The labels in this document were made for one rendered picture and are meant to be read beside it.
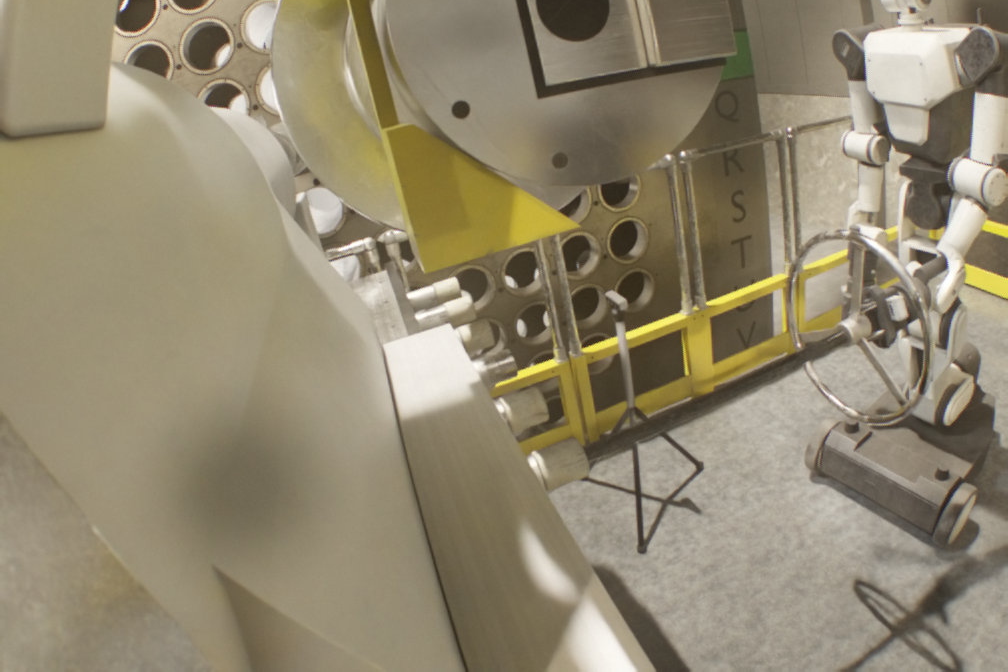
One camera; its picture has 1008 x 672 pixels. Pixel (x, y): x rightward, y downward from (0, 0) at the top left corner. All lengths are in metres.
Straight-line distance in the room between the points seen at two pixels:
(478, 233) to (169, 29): 2.43
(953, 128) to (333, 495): 1.37
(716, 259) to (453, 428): 3.04
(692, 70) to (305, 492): 0.31
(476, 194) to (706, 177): 2.88
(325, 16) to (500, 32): 0.29
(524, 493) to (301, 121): 0.41
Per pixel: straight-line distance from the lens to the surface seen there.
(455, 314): 1.40
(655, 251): 3.07
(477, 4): 0.31
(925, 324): 1.00
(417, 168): 0.31
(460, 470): 0.30
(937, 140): 1.41
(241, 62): 2.58
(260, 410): 0.18
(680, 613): 1.69
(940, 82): 1.35
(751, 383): 0.96
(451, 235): 0.32
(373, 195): 0.57
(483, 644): 0.23
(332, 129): 0.57
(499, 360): 1.10
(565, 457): 0.82
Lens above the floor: 1.40
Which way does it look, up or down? 21 degrees down
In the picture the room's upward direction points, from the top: 13 degrees counter-clockwise
